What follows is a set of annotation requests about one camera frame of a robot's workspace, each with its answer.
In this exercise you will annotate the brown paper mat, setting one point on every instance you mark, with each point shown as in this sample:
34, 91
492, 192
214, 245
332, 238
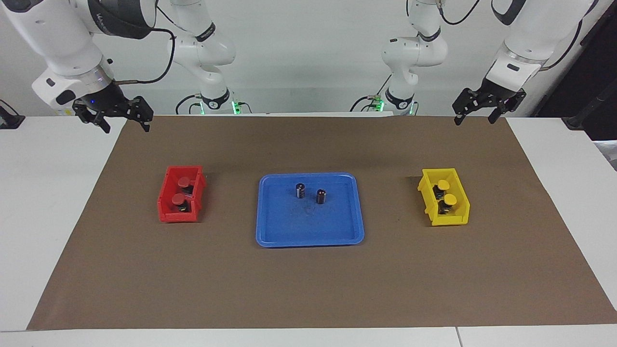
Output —
308, 289

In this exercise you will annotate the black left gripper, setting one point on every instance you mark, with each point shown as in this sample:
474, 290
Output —
491, 96

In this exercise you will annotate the red push button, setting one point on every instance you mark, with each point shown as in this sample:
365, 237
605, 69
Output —
179, 199
184, 182

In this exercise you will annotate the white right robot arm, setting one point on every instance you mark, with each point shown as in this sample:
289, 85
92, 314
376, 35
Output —
62, 43

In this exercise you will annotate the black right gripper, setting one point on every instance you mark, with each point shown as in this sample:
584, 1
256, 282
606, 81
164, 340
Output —
106, 99

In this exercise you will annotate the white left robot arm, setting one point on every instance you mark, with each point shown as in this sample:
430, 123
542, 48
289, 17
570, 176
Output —
518, 55

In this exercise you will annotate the beige box with yellow labels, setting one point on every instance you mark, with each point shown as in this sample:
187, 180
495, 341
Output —
62, 112

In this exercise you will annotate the black table clamp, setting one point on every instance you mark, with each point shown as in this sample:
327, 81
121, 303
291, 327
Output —
9, 119

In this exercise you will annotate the grey plastic cover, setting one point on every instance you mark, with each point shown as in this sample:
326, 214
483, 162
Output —
608, 154

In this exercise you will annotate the green lit base connector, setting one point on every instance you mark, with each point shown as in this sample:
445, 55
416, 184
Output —
380, 103
236, 107

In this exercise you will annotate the blue plastic tray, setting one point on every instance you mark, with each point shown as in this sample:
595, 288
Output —
289, 226

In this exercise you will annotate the yellow push button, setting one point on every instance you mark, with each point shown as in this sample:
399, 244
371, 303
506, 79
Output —
443, 184
450, 199

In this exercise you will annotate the black cylindrical capacitor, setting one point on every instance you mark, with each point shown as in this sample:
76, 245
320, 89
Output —
321, 196
300, 190

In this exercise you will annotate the black stand pole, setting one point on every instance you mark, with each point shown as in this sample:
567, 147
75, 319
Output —
590, 108

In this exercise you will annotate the yellow plastic bin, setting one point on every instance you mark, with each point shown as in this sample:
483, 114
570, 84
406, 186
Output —
458, 220

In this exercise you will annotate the red plastic bin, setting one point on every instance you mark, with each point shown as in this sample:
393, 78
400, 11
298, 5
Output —
166, 213

